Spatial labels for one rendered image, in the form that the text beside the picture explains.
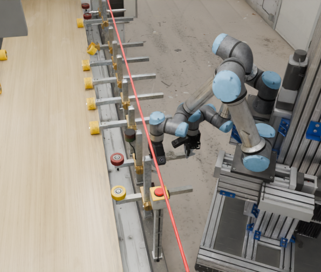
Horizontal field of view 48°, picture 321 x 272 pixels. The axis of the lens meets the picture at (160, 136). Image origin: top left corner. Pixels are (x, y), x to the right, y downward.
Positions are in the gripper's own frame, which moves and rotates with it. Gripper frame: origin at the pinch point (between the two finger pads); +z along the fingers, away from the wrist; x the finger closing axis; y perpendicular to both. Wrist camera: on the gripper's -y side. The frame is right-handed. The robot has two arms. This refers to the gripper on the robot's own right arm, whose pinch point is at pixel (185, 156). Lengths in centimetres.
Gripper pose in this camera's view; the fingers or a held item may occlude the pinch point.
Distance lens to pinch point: 223.8
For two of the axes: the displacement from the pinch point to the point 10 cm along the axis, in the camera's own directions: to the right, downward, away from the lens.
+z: -0.3, 7.4, 6.7
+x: -2.2, -6.6, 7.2
